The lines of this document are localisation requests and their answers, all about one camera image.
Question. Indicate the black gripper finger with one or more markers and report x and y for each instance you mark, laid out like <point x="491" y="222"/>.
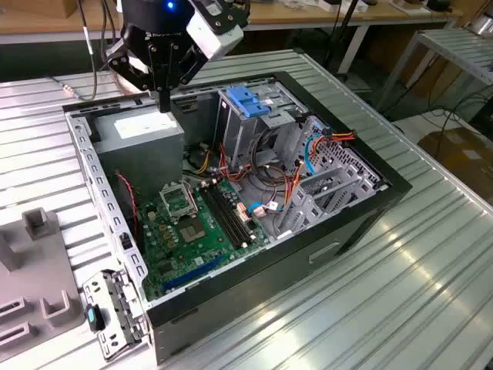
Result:
<point x="127" y="65"/>
<point x="190" y="65"/>

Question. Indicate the grey metal disk bay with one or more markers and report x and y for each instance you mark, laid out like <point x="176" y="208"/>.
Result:
<point x="302" y="210"/>

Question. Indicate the blue drive cage latch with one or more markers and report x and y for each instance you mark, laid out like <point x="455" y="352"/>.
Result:
<point x="242" y="98"/>

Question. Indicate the grey optical drive cage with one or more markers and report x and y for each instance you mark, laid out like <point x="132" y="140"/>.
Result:
<point x="239" y="131"/>

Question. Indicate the small brown cardboard box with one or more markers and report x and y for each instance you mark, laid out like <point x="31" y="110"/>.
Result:
<point x="65" y="7"/>

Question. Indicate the grey power supply unit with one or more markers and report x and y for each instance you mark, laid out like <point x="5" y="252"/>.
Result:
<point x="142" y="162"/>

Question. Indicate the wooden desk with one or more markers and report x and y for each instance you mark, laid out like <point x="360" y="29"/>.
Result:
<point x="308" y="15"/>

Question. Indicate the black case fan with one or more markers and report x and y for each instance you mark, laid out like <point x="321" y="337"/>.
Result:
<point x="125" y="208"/>

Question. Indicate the black RAM slot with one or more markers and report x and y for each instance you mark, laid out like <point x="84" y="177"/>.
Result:
<point x="222" y="212"/>
<point x="227" y="212"/>
<point x="233" y="212"/>
<point x="216" y="212"/>

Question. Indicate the black tripod stand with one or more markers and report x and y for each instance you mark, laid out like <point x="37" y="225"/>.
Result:
<point x="339" y="36"/>

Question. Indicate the green motherboard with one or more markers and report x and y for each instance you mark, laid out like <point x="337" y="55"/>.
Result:
<point x="208" y="246"/>

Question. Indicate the blue expansion slot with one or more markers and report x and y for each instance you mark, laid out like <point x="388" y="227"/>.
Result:
<point x="192" y="273"/>

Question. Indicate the grey parts rack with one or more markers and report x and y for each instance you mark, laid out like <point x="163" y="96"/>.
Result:
<point x="42" y="270"/>

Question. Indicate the black PC case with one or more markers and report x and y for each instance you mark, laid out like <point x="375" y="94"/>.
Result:
<point x="250" y="293"/>

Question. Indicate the black latch with blue tab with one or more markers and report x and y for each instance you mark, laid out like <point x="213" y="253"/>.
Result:
<point x="92" y="318"/>

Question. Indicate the black device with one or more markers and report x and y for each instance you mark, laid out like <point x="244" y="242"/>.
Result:
<point x="439" y="4"/>

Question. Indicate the green RAM stick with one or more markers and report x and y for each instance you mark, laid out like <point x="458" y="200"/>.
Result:
<point x="7" y="308"/>

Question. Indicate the metal slat side table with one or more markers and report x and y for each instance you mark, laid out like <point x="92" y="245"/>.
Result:
<point x="462" y="50"/>

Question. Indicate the flat brown cardboard box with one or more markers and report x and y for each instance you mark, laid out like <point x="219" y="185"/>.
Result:
<point x="462" y="165"/>

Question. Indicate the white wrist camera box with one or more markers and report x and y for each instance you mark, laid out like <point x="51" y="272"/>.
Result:
<point x="210" y="34"/>

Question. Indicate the silver expansion slot bracket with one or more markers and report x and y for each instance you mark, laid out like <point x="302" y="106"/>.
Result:
<point x="115" y="308"/>

